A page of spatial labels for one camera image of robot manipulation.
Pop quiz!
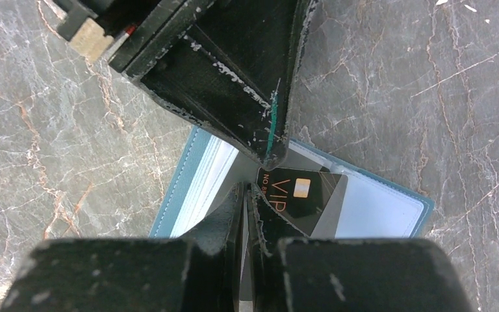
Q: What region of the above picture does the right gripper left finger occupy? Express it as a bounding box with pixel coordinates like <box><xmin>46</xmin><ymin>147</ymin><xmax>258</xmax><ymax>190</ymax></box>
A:
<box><xmin>0</xmin><ymin>183</ymin><xmax>244</xmax><ymax>311</ymax></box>

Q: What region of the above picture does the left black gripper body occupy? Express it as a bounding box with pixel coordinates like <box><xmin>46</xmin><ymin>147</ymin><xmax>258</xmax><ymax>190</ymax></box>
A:
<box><xmin>56</xmin><ymin>1</ymin><xmax>214</xmax><ymax>79</ymax></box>

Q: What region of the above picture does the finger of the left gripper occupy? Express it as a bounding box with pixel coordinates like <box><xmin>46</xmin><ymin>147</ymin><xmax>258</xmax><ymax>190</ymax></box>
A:
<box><xmin>123</xmin><ymin>1</ymin><xmax>318</xmax><ymax>169</ymax></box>

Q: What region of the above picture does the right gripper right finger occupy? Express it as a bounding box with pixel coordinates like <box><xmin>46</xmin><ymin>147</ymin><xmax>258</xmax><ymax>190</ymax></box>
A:
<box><xmin>246</xmin><ymin>184</ymin><xmax>472</xmax><ymax>311</ymax></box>

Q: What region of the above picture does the teal card holder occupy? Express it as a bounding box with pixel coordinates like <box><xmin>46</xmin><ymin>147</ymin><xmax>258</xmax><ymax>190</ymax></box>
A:
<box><xmin>149</xmin><ymin>127</ymin><xmax>435</xmax><ymax>238</ymax></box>

